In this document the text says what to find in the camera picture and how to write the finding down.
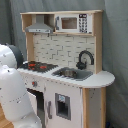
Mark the toy oven door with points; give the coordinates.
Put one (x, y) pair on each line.
(33, 101)

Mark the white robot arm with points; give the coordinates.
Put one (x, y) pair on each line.
(14, 97)

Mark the wooden toy kitchen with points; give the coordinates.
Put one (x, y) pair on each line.
(73, 50)

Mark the grey toy sink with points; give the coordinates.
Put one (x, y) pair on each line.
(73, 74)

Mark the black stovetop red burners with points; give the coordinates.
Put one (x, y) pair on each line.
(38, 66)

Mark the right red stove knob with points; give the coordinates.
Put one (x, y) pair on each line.
(34, 83)

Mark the grey ice dispenser panel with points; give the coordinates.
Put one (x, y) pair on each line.
(63, 108)

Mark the toy microwave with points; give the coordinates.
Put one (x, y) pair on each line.
(73, 23)

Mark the grey range hood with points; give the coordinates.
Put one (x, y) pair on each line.
(40, 26)

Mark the grey cabinet door handle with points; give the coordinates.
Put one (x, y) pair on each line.
(49, 110)

